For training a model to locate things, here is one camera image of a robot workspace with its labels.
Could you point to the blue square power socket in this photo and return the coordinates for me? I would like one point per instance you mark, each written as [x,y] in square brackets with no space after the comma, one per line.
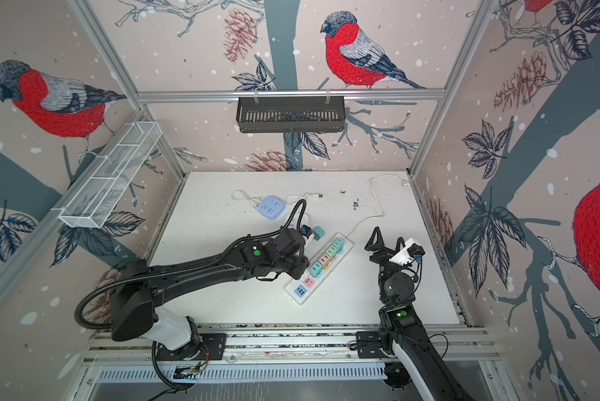
[271,207]

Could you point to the teal plug adapter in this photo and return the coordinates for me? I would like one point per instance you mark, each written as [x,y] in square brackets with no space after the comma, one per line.
[318,233]
[338,243]
[315,270]

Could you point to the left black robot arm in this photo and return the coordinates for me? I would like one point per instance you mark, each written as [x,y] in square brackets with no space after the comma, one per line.
[134,306]

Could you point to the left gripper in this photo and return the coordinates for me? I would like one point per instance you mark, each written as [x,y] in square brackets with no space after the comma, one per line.
[303,266]

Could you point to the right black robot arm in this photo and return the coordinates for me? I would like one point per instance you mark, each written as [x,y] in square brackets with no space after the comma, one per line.
[402,333]

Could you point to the white wire mesh shelf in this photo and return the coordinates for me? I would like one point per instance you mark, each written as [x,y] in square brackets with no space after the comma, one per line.
[96,199]

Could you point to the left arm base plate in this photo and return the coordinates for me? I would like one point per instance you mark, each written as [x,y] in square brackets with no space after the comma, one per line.
[211,347]

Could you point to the green plug adapter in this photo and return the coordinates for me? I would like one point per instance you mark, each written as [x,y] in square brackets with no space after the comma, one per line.
[332,251]

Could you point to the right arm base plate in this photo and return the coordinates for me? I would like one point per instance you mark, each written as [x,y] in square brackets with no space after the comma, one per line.
[368,345]

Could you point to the pink plug adapter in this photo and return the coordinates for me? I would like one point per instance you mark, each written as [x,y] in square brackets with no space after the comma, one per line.
[324,260]

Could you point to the white colourful power strip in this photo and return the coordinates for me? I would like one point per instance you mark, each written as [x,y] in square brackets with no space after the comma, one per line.
[301,290]

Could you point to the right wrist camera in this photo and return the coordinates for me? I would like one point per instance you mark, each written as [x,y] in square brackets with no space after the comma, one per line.
[413,252]

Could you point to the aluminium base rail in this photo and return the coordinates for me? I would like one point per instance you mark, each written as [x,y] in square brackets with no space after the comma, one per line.
[282,343]

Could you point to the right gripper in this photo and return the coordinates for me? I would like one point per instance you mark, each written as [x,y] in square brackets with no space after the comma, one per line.
[387,256]

